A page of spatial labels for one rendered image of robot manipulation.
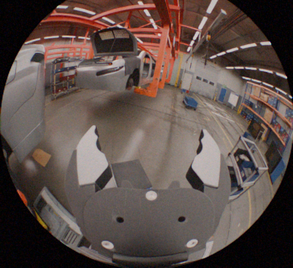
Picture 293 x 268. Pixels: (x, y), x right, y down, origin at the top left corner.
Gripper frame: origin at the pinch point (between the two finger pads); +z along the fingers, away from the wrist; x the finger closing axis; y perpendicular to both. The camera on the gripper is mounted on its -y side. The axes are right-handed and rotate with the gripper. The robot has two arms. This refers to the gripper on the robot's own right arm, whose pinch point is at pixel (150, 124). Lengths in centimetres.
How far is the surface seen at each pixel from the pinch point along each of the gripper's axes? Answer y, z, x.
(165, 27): -152, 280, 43
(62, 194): 110, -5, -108
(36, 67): -29, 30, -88
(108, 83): 19, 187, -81
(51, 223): 88, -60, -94
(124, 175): 87, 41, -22
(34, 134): 26, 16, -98
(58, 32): -557, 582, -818
